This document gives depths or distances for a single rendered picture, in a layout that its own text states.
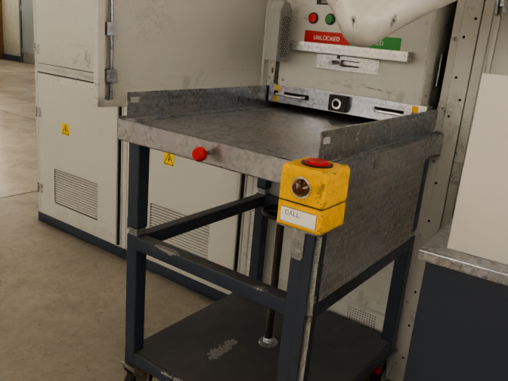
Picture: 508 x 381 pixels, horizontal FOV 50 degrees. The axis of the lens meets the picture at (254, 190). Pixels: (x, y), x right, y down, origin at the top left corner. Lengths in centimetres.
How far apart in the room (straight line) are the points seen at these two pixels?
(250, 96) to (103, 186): 107
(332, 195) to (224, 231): 134
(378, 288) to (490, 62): 78
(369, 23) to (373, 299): 99
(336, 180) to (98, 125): 187
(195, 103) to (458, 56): 75
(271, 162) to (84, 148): 167
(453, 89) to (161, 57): 87
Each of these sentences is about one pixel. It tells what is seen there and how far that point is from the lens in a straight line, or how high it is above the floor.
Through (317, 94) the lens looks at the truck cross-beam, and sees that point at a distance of 175.
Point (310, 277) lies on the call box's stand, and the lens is 90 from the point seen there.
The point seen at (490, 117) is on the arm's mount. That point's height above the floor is 99.
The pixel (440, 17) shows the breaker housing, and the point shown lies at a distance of 166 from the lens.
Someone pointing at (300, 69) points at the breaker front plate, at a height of 98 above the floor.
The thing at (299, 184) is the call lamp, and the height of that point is 88.
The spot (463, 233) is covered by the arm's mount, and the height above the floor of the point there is 78.
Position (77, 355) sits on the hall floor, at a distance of 198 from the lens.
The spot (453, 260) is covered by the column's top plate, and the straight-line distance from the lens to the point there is 98.
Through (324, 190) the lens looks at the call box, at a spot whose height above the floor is 88.
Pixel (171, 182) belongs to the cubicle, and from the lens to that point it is 228.
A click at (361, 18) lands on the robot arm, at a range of 122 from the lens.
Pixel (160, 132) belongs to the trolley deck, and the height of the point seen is 83.
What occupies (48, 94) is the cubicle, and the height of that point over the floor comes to 70.
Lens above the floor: 109
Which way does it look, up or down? 17 degrees down
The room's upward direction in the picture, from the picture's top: 5 degrees clockwise
